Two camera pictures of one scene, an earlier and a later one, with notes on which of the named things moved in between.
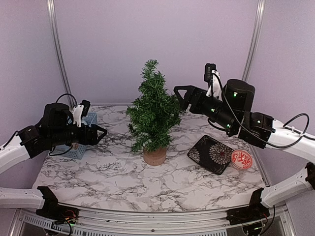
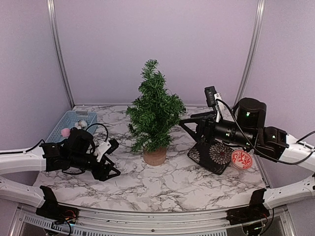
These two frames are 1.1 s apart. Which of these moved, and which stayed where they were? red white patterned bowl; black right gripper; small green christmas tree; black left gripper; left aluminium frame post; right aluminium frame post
Moved: black left gripper; black right gripper
Stayed: red white patterned bowl; right aluminium frame post; left aluminium frame post; small green christmas tree
